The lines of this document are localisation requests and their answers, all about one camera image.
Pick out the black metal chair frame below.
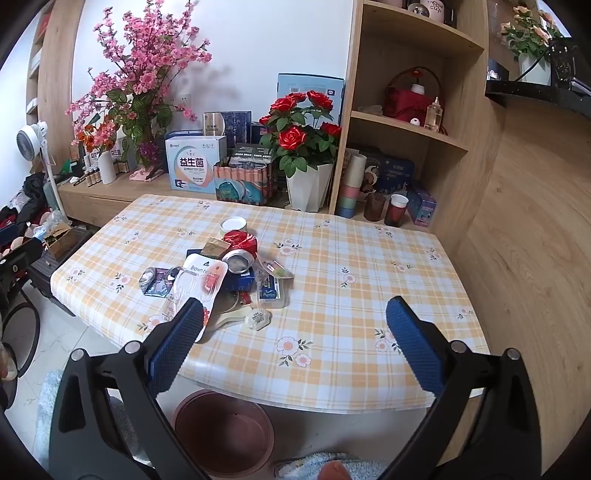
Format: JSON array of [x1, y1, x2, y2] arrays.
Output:
[[0, 277, 41, 409]]

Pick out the black clothing pile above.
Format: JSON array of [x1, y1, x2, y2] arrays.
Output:
[[21, 173, 48, 222]]

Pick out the marbled pattern pack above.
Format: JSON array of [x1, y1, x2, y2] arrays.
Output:
[[213, 159, 278, 206]]

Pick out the red crushed can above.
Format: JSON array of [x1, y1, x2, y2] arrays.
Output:
[[223, 231, 259, 254]]

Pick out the cardboard box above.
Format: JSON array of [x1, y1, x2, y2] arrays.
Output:
[[44, 222, 85, 259]]

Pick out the orange flowers in white vase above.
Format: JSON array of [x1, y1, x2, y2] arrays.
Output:
[[76, 121, 117, 185]]

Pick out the row of small brown bottles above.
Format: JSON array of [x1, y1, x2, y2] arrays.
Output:
[[83, 159, 131, 186]]

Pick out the stack of pastel cups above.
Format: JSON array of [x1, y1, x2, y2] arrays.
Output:
[[335, 153, 368, 219]]

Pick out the brown gold small box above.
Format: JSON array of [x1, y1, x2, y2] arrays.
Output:
[[201, 237, 232, 259]]

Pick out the large light blue box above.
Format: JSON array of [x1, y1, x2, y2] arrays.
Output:
[[277, 73, 345, 125]]

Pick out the silver can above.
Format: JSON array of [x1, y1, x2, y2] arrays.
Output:
[[221, 250, 257, 278]]

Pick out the pink blossom artificial plant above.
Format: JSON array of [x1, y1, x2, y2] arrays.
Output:
[[65, 0, 213, 171]]

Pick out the black stool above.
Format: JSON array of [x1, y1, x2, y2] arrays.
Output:
[[28, 251, 77, 303]]

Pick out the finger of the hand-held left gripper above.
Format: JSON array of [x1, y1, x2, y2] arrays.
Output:
[[0, 237, 44, 280]]

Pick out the black countertop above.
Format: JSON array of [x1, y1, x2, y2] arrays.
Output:
[[485, 37, 591, 112]]

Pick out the white standing fan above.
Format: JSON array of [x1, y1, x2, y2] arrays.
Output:
[[17, 121, 63, 200]]

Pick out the glass bottle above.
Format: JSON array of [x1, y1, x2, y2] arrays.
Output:
[[425, 97, 443, 132]]

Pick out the red basket with handle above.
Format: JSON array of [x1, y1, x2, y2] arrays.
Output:
[[383, 67, 444, 123]]

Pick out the clear pack with silver disc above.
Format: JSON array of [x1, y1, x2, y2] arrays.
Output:
[[141, 267, 185, 296]]

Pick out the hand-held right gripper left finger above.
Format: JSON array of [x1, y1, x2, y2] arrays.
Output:
[[48, 298, 206, 480]]

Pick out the clear blister pack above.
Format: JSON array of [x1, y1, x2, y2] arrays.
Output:
[[257, 279, 289, 309]]

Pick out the wooden wall shelf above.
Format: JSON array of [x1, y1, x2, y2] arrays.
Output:
[[25, 0, 86, 162]]

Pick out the brown cup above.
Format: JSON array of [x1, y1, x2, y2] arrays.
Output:
[[364, 191, 386, 222]]

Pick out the red rose plant white pot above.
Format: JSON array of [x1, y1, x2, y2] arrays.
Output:
[[259, 91, 342, 213]]

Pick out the brown plastic bin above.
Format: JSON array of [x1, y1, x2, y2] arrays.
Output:
[[173, 389, 275, 478]]

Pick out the low wooden cabinet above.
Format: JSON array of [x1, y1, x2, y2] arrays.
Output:
[[58, 172, 335, 228]]

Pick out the clear plastic wrapper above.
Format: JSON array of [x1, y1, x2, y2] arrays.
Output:
[[252, 258, 295, 282]]

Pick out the white box with blue print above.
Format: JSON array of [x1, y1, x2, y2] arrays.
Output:
[[165, 135, 227, 191]]

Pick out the red paper cup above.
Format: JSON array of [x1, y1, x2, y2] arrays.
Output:
[[384, 194, 409, 228]]

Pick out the pink rose plant white pot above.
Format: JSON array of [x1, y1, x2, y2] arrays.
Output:
[[501, 7, 564, 86]]

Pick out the dark blue tin box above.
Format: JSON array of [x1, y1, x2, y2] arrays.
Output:
[[360, 148, 415, 204]]

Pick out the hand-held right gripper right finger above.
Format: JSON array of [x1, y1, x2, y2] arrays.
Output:
[[383, 295, 541, 480]]

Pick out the dark blue patterned box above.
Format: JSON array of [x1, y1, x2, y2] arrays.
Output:
[[221, 111, 252, 148]]

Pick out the white blister card red item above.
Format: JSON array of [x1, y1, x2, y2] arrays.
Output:
[[182, 258, 229, 342]]

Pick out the small purple box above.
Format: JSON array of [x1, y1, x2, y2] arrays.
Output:
[[406, 185, 437, 227]]

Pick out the plaid floral tablecloth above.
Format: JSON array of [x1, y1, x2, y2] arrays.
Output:
[[50, 194, 490, 409]]

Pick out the black flat box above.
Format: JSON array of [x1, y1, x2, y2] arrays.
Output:
[[229, 144, 275, 169]]

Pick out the wooden shelf unit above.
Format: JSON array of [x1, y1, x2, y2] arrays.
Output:
[[328, 0, 491, 254]]

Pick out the gold white box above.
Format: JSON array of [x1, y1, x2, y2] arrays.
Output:
[[203, 112, 227, 137]]

